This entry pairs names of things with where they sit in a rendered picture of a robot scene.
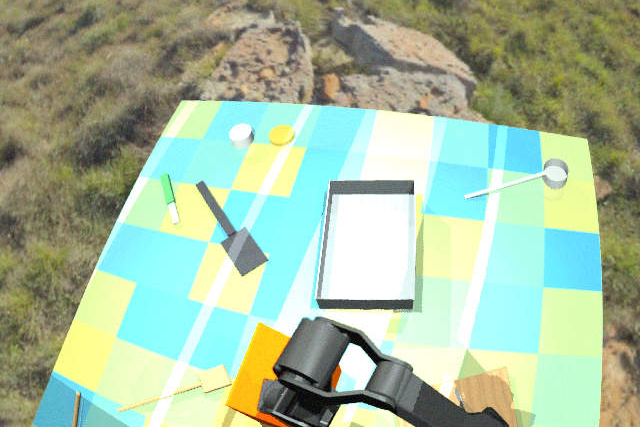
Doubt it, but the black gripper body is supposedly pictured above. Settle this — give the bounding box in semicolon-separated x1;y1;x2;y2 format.
482;407;509;427

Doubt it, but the grey cylinder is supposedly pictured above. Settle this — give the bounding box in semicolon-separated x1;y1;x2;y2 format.
229;123;254;149

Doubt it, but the white rectangular tray with grey walls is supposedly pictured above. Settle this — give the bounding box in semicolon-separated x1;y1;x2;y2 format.
314;179;417;310

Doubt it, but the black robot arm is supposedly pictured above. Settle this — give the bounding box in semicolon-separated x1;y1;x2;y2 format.
257;316;507;427

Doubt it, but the grey spatula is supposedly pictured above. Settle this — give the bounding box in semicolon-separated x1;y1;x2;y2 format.
195;180;268;277

